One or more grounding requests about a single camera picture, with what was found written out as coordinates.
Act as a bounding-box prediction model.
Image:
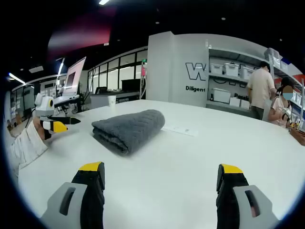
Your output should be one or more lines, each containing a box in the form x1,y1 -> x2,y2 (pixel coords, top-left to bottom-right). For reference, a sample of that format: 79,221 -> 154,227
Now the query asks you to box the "wooden tray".
289,128 -> 305,137

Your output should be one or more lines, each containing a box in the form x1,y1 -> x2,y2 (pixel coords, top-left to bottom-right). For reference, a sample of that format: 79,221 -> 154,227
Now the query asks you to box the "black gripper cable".
24,108 -> 37,130

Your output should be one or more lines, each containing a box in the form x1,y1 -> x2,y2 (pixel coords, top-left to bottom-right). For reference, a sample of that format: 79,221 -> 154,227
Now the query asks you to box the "person's left hand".
31,117 -> 45,135

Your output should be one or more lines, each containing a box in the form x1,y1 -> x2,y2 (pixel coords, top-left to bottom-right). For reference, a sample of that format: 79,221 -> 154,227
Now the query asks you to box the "white paper strip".
162,124 -> 199,137

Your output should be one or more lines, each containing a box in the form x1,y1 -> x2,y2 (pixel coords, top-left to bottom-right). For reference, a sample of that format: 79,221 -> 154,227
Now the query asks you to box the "large white storage bin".
212,87 -> 231,104

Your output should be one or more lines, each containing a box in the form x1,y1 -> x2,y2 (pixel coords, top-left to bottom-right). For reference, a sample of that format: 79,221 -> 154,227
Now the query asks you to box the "black monitor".
121,79 -> 141,92

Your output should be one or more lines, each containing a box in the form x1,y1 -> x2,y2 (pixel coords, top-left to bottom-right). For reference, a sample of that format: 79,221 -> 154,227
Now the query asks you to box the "white lidded storage bin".
224,62 -> 239,77
209,63 -> 224,75
239,66 -> 254,78

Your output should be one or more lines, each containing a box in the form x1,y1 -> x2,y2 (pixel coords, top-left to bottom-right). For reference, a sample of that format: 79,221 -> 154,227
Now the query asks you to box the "black low cabinet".
90,91 -> 140,109

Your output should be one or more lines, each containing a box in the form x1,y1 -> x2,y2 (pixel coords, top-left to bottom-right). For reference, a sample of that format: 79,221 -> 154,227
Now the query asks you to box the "grey towel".
91,109 -> 166,157

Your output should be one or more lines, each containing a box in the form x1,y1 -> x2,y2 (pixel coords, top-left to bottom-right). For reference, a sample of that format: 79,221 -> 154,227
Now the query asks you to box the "open laptop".
53,56 -> 87,105

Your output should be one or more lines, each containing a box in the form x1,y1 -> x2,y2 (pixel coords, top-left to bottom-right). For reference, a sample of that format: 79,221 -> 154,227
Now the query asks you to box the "clear plastic storage bin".
264,47 -> 281,63

